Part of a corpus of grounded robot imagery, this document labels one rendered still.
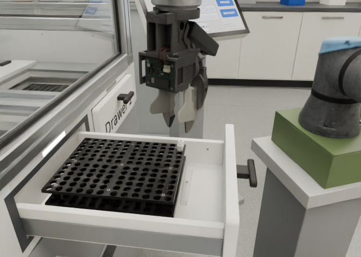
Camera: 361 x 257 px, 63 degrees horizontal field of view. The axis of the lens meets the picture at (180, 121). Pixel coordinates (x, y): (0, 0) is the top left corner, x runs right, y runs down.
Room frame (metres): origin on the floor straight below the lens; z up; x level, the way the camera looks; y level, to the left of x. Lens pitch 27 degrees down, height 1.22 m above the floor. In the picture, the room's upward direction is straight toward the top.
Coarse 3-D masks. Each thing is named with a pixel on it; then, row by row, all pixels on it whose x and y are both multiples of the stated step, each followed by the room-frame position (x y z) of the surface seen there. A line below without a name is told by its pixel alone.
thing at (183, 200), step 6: (186, 168) 0.52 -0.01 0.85; (192, 168) 0.52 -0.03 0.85; (186, 174) 0.50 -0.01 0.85; (186, 180) 0.48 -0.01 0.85; (186, 186) 0.46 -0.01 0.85; (186, 192) 0.44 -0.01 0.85; (180, 198) 0.42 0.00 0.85; (186, 198) 0.42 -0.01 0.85; (180, 204) 0.42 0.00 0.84; (186, 204) 0.42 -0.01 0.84
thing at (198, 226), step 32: (64, 160) 0.52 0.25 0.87; (192, 160) 0.56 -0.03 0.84; (32, 192) 0.41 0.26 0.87; (192, 192) 0.45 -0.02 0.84; (32, 224) 0.35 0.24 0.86; (64, 224) 0.34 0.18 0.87; (96, 224) 0.33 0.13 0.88; (128, 224) 0.33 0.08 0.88; (160, 224) 0.32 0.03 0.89; (192, 224) 0.32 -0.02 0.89
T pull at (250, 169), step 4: (248, 160) 0.46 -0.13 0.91; (252, 160) 0.45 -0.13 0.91; (248, 164) 0.44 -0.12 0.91; (252, 164) 0.44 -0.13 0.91; (236, 168) 0.43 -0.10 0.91; (240, 168) 0.43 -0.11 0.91; (244, 168) 0.43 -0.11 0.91; (248, 168) 0.43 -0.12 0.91; (252, 168) 0.43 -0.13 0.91; (236, 172) 0.42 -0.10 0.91; (240, 172) 0.42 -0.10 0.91; (244, 172) 0.42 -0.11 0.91; (248, 172) 0.42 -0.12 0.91; (252, 172) 0.42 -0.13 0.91; (240, 176) 0.42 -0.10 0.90; (244, 176) 0.42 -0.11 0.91; (248, 176) 0.42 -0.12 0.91; (252, 176) 0.41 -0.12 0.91; (252, 180) 0.40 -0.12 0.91; (256, 180) 0.40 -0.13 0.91; (252, 184) 0.39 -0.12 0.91; (256, 184) 0.39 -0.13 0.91
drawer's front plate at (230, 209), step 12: (228, 132) 0.53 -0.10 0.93; (228, 144) 0.49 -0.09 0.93; (228, 156) 0.44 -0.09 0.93; (228, 168) 0.41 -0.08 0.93; (228, 180) 0.38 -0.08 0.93; (228, 192) 0.35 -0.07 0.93; (228, 204) 0.32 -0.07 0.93; (228, 216) 0.30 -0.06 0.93; (228, 228) 0.29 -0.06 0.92; (228, 240) 0.29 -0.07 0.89; (228, 252) 0.29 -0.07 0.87
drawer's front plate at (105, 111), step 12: (120, 84) 0.82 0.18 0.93; (132, 84) 0.92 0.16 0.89; (108, 96) 0.73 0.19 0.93; (96, 108) 0.65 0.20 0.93; (108, 108) 0.70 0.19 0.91; (120, 108) 0.79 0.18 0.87; (96, 120) 0.64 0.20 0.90; (108, 120) 0.69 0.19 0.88; (120, 120) 0.78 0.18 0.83; (108, 132) 0.68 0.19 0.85
